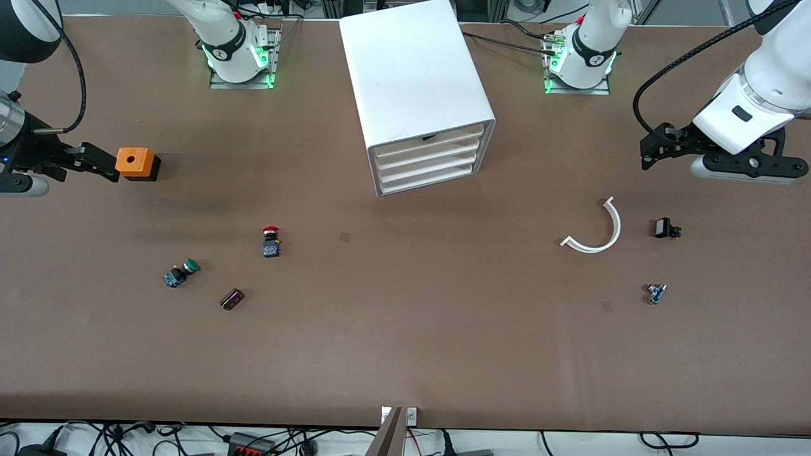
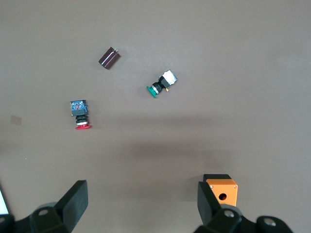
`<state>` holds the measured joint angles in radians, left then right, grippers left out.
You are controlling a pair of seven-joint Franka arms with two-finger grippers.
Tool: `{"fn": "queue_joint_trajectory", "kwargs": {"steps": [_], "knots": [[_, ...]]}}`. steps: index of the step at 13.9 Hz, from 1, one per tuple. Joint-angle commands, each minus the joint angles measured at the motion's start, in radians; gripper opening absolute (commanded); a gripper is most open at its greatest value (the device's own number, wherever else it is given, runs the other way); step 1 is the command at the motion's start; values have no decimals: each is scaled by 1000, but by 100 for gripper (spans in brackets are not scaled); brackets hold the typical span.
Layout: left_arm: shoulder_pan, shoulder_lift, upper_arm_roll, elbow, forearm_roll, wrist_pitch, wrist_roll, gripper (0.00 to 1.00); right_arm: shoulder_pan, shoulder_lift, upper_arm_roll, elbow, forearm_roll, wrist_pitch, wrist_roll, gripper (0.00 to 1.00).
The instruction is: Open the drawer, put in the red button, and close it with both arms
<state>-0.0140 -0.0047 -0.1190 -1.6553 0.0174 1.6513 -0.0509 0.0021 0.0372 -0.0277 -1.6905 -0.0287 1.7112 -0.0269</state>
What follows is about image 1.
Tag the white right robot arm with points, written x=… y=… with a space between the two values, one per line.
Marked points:
x=228 y=38

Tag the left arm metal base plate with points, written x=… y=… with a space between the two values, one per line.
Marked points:
x=578 y=91

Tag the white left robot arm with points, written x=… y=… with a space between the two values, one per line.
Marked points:
x=592 y=44

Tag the small blue electronic part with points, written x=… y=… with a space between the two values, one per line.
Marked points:
x=656 y=294

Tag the black power strip orange sockets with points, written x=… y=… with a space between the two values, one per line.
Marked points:
x=252 y=443

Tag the white drawer cabinet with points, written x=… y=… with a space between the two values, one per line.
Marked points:
x=412 y=69

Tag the orange box with hole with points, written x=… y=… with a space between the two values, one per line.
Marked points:
x=133 y=163

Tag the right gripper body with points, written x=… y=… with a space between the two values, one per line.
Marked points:
x=26 y=154

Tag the black left camera mount bracket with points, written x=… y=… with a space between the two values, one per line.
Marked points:
x=766 y=163

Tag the white plain drawer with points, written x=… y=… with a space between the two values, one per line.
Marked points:
x=431 y=177
x=431 y=165

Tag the black power adapter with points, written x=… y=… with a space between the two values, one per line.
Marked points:
x=41 y=451

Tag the small metal bracket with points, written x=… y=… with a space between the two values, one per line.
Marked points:
x=384 y=415
x=412 y=415

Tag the small black plastic part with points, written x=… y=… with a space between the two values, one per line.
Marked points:
x=663 y=228

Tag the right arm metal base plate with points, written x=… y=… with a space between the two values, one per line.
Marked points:
x=274 y=57

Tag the red push button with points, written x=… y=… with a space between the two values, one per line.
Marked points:
x=271 y=244

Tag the white curved plastic strip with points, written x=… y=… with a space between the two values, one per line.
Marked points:
x=613 y=231

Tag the green push button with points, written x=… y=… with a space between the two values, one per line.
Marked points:
x=180 y=273

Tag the wooden post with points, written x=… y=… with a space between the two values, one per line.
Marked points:
x=388 y=437

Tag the small purple module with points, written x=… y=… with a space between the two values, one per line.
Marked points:
x=232 y=299

